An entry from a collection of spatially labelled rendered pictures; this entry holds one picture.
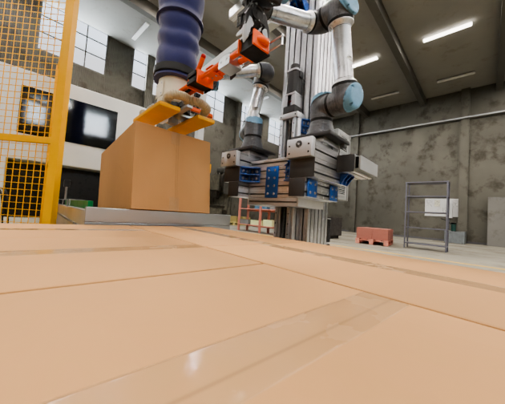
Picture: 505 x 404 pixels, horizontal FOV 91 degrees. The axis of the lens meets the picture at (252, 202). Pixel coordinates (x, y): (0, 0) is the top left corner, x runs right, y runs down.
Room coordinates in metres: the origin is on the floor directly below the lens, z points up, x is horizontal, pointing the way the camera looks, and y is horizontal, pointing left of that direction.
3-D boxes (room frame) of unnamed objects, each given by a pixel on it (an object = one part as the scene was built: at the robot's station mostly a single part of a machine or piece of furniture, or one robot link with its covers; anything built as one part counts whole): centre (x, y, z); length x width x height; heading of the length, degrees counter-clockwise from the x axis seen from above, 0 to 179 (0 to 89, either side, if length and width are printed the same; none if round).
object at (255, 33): (0.83, 0.03, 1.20); 0.08 x 0.07 x 0.05; 43
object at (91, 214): (1.20, 0.39, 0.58); 0.70 x 0.03 x 0.06; 131
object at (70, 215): (1.87, 1.41, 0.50); 2.31 x 0.05 x 0.19; 41
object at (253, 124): (1.62, 0.03, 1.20); 0.13 x 0.12 x 0.14; 15
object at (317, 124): (1.27, -0.33, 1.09); 0.15 x 0.15 x 0.10
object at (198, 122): (1.33, 0.37, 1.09); 0.34 x 0.10 x 0.05; 43
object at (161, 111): (1.20, 0.51, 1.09); 0.34 x 0.10 x 0.05; 43
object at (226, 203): (11.80, 1.63, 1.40); 1.44 x 1.28 x 2.80; 136
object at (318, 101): (1.27, -0.34, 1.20); 0.13 x 0.12 x 0.14; 35
